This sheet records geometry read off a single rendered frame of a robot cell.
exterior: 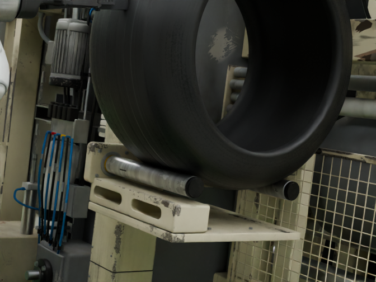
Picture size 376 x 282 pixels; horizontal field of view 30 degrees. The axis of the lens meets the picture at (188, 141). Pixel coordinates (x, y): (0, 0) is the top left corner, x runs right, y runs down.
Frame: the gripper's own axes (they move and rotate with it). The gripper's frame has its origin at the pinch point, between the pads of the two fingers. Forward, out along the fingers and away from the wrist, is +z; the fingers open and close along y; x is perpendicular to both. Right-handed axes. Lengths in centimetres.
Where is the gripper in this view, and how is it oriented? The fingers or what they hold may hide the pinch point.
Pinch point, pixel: (111, 1)
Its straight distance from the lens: 141.9
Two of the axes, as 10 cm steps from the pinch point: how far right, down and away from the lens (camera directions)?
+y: -5.9, -1.1, 8.0
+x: -0.1, 9.9, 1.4
